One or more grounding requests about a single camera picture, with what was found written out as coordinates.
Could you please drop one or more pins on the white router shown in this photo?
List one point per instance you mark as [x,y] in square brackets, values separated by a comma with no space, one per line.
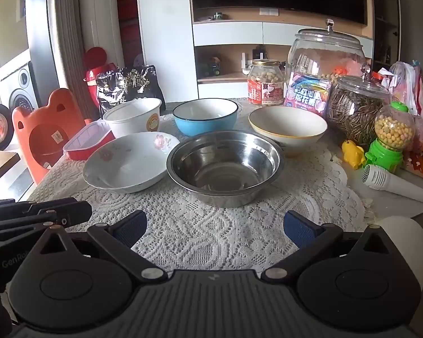
[246,64]

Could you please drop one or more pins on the black snack bag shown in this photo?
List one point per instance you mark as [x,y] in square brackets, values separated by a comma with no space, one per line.
[127,88]

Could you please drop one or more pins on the colourful marshmallow packet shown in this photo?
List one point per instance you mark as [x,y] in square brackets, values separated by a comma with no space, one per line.
[305,95]

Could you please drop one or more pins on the cream bowl with yellow rim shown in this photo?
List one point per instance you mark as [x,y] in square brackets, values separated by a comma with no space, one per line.
[289,130]

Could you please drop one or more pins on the white toy microphone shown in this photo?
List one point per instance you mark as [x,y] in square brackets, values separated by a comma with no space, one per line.
[387,183]

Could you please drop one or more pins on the green gumball dispenser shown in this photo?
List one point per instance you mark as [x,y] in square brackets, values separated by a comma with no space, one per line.
[393,133]

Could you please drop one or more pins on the large glass jar with lid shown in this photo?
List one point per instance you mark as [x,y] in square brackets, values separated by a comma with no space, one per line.
[324,52]

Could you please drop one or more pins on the glass jar of sunflower seeds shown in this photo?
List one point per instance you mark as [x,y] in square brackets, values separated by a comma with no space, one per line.
[356,109]

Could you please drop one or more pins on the orange plastic chair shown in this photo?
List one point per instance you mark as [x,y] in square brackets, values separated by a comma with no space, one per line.
[24,126]

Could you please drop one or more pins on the blue enamel bowl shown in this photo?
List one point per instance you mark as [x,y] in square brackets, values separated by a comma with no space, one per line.
[204,121]

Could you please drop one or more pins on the white bowl with round sticker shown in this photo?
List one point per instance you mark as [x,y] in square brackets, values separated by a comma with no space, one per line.
[130,121]

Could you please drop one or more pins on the red and white rectangular tray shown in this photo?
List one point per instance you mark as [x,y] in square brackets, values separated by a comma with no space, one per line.
[88,141]

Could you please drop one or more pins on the pink plastic bag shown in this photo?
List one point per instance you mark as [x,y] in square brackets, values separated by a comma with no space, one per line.
[407,88]

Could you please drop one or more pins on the white lace tablecloth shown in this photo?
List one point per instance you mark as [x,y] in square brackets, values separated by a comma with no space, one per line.
[204,229]

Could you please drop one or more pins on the red label nut jar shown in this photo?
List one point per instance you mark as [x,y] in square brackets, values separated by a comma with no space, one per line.
[266,84]

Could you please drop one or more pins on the washing machine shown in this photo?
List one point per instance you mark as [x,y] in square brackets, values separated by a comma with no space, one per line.
[21,88]

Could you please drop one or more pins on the yellow duck toy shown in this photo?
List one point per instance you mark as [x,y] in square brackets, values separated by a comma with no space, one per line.
[352,155]

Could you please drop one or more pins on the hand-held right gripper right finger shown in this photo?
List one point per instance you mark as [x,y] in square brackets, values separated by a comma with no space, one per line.
[298,230]

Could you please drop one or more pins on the wooden side table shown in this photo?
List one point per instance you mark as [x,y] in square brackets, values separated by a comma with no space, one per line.
[0,163]

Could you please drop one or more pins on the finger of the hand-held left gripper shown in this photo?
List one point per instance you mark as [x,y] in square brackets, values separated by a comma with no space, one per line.
[17,233]
[70,211]

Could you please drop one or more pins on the white and wood television cabinet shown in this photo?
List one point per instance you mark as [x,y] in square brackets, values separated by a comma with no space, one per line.
[229,33]

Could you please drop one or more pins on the stainless steel bowl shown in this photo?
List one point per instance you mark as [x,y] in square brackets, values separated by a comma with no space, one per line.
[225,172]

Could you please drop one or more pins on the white wall socket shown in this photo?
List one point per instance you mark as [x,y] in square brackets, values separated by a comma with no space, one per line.
[269,11]

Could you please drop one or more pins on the green toy tractor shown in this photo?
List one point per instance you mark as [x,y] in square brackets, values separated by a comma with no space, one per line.
[210,67]

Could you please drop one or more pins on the white round object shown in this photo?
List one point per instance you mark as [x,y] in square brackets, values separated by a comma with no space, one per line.
[409,246]

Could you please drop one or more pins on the white floral bowl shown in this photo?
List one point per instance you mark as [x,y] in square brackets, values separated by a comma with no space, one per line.
[127,165]

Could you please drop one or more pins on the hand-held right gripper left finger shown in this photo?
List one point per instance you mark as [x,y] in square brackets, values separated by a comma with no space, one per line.
[130,230]

